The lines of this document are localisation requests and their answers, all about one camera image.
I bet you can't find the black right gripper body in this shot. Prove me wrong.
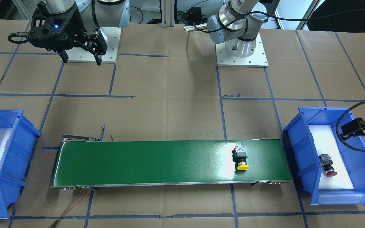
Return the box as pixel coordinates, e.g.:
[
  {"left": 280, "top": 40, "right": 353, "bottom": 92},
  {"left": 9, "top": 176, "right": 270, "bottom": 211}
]
[{"left": 48, "top": 13, "right": 88, "bottom": 51}]

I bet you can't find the red push button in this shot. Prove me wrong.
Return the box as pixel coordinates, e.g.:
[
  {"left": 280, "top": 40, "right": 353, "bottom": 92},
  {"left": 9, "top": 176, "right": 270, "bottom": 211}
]
[{"left": 318, "top": 154, "right": 338, "bottom": 177}]

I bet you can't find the yellow push button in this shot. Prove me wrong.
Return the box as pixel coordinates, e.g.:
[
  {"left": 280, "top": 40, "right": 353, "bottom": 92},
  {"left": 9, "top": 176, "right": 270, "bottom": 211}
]
[{"left": 232, "top": 146, "right": 249, "bottom": 171}]

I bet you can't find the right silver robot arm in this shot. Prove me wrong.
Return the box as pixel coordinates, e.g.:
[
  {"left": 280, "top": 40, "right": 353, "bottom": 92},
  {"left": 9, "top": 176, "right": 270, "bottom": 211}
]
[{"left": 27, "top": 0, "right": 130, "bottom": 66}]

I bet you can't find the blue plastic bin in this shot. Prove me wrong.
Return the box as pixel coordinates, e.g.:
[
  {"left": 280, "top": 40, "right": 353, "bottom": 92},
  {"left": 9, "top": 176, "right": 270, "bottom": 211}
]
[
  {"left": 284, "top": 106, "right": 365, "bottom": 205},
  {"left": 0, "top": 110, "right": 40, "bottom": 219}
]

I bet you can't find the green conveyor belt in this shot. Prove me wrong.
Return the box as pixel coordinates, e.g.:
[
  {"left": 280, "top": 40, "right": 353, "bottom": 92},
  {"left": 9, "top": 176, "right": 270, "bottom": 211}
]
[{"left": 51, "top": 139, "right": 291, "bottom": 189}]

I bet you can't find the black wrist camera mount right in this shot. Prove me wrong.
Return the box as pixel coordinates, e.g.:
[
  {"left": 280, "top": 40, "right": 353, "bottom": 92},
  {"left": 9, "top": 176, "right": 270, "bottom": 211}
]
[{"left": 7, "top": 0, "right": 75, "bottom": 51}]

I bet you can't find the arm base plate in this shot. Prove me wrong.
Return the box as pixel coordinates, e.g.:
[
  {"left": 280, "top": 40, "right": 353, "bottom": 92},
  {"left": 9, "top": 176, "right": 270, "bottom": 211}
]
[
  {"left": 215, "top": 33, "right": 269, "bottom": 67},
  {"left": 66, "top": 27, "right": 122, "bottom": 64}
]

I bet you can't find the black braided cable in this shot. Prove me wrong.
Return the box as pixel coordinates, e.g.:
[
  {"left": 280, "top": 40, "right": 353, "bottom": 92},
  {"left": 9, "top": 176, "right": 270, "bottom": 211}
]
[{"left": 335, "top": 94, "right": 365, "bottom": 151}]

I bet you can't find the aluminium frame post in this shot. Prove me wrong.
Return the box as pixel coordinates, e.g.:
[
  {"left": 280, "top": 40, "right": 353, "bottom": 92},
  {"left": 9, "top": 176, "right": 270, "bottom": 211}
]
[{"left": 160, "top": 0, "right": 177, "bottom": 28}]

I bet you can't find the red black conveyor wire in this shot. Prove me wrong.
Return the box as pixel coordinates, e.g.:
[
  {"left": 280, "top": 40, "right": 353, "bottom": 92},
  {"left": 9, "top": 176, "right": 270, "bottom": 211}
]
[{"left": 49, "top": 189, "right": 86, "bottom": 228}]

